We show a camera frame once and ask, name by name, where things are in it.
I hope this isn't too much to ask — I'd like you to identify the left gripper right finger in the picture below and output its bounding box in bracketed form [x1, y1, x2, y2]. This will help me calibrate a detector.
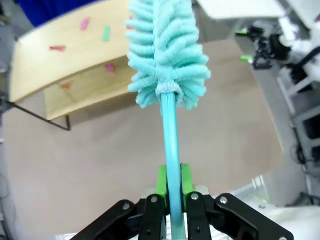
[181, 163, 294, 240]

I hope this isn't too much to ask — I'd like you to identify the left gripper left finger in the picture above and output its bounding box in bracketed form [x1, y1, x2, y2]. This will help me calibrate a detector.
[72, 164, 168, 240]

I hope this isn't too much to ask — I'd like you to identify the green paper scrap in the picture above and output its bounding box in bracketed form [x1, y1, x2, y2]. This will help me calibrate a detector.
[101, 25, 111, 42]

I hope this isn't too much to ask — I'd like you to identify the large white round-cornered table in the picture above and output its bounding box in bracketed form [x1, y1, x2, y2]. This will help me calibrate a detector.
[196, 0, 283, 20]

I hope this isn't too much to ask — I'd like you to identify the teal microfibre duster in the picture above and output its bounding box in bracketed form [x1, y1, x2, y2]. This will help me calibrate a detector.
[124, 0, 212, 240]

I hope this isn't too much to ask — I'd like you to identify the grey equipment rack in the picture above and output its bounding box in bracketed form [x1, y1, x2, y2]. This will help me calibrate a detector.
[276, 67, 320, 208]

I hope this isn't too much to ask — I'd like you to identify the two-tier wooden black-framed shelf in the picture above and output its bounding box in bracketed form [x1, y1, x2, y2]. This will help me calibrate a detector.
[6, 0, 141, 131]

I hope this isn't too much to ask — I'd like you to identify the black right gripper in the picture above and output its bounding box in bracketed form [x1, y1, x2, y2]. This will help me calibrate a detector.
[235, 24, 294, 70]

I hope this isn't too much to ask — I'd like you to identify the person in blue coat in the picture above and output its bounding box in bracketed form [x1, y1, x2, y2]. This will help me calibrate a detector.
[21, 0, 59, 28]

